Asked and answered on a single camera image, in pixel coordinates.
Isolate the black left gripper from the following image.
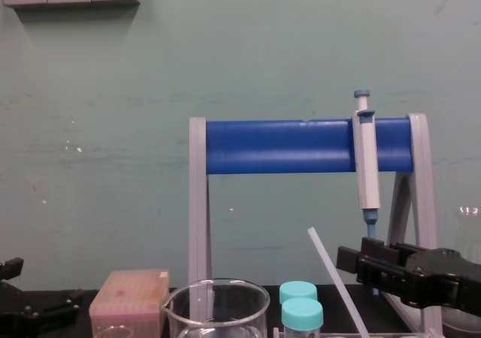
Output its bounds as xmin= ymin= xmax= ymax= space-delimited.
xmin=0 ymin=257 xmax=86 ymax=338

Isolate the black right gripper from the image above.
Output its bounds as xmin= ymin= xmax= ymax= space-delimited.
xmin=336 ymin=236 xmax=481 ymax=313

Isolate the clear glass stirring rod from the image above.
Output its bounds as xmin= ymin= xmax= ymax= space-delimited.
xmin=307 ymin=227 xmax=372 ymax=338

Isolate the clear plastic tray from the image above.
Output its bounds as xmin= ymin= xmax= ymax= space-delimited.
xmin=271 ymin=327 xmax=444 ymax=338

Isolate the teal capped sample bottle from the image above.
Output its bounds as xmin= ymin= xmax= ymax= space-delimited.
xmin=281 ymin=297 xmax=325 ymax=338
xmin=278 ymin=281 xmax=319 ymax=306

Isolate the white and blue pipette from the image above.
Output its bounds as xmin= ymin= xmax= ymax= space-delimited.
xmin=352 ymin=89 xmax=382 ymax=298

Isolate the clear glass flask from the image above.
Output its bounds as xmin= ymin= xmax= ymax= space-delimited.
xmin=441 ymin=205 xmax=481 ymax=338

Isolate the pink pipette tip box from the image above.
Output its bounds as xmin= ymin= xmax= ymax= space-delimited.
xmin=89 ymin=270 xmax=171 ymax=338

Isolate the grey and blue pipette stand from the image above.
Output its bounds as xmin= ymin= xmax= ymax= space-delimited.
xmin=188 ymin=113 xmax=445 ymax=338

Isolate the clear glass beaker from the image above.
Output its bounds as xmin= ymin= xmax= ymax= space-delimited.
xmin=160 ymin=276 xmax=272 ymax=338

